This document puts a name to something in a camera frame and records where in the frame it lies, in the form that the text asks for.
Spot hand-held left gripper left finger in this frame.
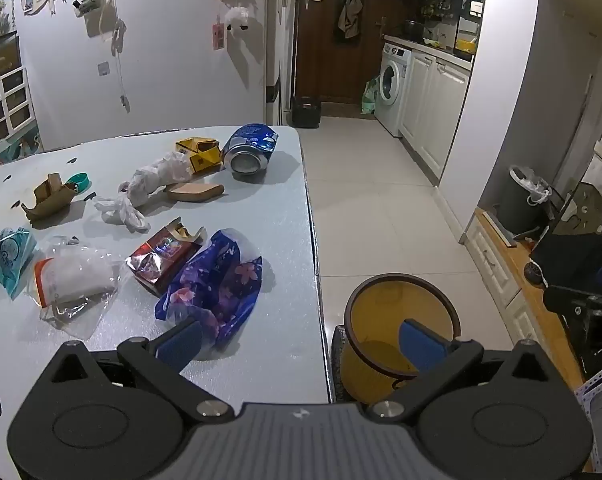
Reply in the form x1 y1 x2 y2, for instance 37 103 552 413
44 319 234 422

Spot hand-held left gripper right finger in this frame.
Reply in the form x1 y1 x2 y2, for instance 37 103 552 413
366 319 562 422

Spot yellow bin with brown rim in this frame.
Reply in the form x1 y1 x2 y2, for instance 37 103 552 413
342 272 462 406

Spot purple floral wrapper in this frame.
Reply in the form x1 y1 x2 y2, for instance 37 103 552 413
154 229 263 346

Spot red box with foil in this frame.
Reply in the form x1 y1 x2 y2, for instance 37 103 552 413
125 217 208 297

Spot clear plastic bag orange edge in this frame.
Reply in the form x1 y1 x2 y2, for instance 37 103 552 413
28 235 124 341

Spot teal snack packet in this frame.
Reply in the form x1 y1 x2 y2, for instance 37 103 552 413
0 227 38 301

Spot torn yellow cardboard box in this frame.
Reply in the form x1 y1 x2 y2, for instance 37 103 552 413
175 137 224 177

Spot crushed blue can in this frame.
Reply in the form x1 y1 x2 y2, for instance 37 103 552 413
220 123 279 182

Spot grey trash bin white liner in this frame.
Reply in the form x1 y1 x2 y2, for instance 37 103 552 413
498 165 552 237

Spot dark tote bag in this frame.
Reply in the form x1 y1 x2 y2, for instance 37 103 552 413
528 182 602 291

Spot low white cabinet wooden top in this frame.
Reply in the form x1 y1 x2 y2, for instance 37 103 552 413
462 207 586 391

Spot flat brown cardboard piece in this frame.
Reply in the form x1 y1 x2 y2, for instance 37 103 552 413
163 182 225 204

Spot crumpled white plastic bag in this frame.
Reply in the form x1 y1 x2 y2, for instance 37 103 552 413
118 152 194 208

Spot torn brown cardboard box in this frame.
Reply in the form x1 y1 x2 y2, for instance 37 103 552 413
21 173 79 226

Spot white kitchen cabinets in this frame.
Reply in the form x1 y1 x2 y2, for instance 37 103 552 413
398 50 472 181

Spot green plastic bag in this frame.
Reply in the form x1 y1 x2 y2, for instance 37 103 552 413
361 77 382 115

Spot black crate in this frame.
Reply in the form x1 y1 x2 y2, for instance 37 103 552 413
292 96 323 128

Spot white washing machine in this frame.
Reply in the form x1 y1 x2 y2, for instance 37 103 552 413
376 42 414 136

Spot white drawer cabinet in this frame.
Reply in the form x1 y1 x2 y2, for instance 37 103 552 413
0 67 43 156

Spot brown wooden door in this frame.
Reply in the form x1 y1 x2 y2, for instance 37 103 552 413
295 0 388 106

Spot white refrigerator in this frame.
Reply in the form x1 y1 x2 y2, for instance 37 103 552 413
266 0 298 127

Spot white plush toy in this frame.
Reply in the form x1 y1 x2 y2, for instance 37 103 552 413
224 6 252 32

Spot glass tank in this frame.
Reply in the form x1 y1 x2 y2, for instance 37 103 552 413
0 30 23 86

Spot hanging beige bag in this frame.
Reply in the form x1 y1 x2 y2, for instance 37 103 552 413
337 0 364 41

